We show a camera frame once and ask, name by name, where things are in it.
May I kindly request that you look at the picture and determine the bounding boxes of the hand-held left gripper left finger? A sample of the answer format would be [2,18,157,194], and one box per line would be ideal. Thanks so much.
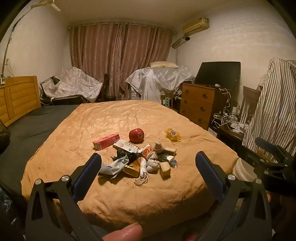
[25,152,103,241]

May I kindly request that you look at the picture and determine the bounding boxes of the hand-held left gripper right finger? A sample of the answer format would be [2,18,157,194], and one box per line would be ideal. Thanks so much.
[195,151,272,241]

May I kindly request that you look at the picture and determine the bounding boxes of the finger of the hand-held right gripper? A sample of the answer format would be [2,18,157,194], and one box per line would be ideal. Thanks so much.
[240,145,285,172]
[255,137,296,163]

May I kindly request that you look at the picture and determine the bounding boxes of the white plastic bucket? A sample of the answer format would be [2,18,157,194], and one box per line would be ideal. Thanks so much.
[232,159,258,182]

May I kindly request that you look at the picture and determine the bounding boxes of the white plastic bag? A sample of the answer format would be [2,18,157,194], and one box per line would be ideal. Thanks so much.
[98,155,129,179]

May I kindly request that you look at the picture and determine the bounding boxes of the silver foil wrapper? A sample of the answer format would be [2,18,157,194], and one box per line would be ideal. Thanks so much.
[159,154,178,167]

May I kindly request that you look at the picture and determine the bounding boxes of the black plastic wrapper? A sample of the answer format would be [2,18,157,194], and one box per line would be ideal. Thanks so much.
[116,148,142,165]

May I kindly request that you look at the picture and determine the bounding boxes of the white printed packet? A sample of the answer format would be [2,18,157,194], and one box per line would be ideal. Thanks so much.
[113,139,142,154]

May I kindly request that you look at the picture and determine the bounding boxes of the square beige sponge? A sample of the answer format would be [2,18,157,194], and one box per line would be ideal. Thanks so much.
[159,161,171,178]

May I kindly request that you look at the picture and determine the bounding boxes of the brown cardboard box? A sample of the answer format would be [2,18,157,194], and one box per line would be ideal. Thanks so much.
[122,158,142,178]

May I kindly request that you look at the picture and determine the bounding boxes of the white shoelace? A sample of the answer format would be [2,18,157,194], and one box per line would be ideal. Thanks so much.
[134,173,149,186]

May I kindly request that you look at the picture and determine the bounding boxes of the white grey sock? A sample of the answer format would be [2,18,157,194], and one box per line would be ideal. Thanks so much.
[138,157,160,179]

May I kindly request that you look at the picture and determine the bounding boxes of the orange white paper cup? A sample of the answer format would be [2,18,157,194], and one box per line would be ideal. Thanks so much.
[142,144,153,160]

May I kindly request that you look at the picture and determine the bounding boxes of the person's left hand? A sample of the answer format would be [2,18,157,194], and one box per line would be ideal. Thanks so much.
[103,224,143,241]

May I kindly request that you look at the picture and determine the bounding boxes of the dark side table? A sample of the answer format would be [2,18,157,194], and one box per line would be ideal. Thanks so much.
[218,125,245,151]

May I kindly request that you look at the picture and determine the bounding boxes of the red carton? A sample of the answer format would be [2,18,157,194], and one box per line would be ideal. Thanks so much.
[92,134,120,151]

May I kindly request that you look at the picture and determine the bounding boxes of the striped cloth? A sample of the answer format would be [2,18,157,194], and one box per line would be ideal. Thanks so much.
[242,57,296,153]

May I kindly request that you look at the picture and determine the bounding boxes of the dark wooden chair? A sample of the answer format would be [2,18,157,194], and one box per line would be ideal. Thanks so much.
[243,86,262,116]

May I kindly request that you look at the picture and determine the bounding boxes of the yellow plastic wrapper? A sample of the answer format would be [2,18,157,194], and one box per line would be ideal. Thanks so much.
[165,128,182,142]

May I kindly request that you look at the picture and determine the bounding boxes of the orange bed blanket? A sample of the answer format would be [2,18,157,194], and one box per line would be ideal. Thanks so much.
[21,100,240,237]

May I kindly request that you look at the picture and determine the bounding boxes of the red round ball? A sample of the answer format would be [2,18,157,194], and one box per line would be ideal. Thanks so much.
[129,128,145,143]

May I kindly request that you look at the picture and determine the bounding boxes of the dark grey bedsheet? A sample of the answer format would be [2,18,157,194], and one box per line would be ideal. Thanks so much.
[0,104,80,197]

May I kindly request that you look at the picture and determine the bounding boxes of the brown wooden dresser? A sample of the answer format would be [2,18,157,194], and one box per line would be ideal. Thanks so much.
[180,83,229,130]

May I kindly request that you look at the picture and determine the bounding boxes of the small wooden green chair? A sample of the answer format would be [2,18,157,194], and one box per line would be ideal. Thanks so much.
[161,94,176,109]

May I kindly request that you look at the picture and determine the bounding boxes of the black flat television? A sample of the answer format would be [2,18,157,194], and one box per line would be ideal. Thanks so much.
[195,61,241,98]

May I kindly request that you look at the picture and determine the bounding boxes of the low clear plastic dust sheet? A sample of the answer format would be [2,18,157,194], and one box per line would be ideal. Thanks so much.
[44,67,104,100]

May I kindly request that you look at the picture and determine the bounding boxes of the black desk lamp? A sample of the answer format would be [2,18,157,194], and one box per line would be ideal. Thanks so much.
[39,76,60,102]

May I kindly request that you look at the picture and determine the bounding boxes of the wooden headboard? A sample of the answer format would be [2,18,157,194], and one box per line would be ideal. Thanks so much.
[0,76,42,127]

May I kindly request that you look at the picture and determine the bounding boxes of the tall clear plastic dust sheet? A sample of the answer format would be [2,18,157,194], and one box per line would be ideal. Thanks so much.
[125,66,192,100]

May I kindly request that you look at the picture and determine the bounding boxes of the beige pillow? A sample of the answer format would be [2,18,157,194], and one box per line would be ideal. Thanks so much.
[150,61,178,69]

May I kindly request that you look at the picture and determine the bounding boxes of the brown patterned curtain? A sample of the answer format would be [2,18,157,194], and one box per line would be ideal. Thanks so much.
[69,21,173,101]

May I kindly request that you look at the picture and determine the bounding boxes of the beige air conditioner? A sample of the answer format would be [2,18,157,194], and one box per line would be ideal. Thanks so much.
[181,17,210,35]

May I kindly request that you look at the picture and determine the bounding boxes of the ceiling fan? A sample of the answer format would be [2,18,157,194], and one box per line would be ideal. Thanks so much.
[31,0,62,12]

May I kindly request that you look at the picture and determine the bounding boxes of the white cable tangle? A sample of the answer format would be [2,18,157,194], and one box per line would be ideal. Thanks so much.
[213,88,249,133]

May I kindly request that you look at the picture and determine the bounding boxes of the beige wall pipe cover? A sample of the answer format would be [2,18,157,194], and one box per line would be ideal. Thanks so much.
[171,37,185,49]

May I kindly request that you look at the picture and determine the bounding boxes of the grey wall conduit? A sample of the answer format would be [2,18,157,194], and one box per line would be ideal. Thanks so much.
[1,5,35,79]

